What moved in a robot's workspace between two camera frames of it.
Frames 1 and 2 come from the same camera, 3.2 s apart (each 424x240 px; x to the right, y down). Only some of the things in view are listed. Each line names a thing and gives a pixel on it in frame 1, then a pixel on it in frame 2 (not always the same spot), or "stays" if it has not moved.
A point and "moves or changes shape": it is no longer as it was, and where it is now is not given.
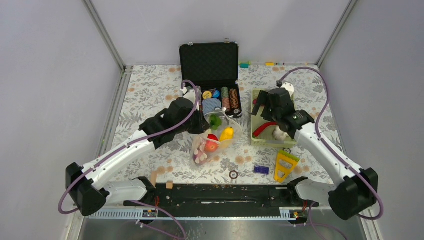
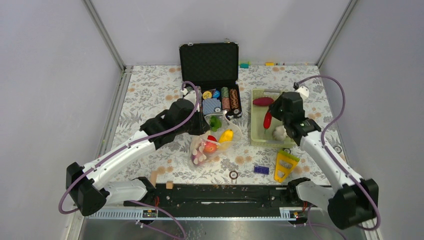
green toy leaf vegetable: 215,122 stays
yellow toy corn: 227,134 stays
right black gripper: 263,99 → 273,107
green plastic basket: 257,122 stays
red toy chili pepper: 256,132 moves or changes shape
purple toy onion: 200,156 stays
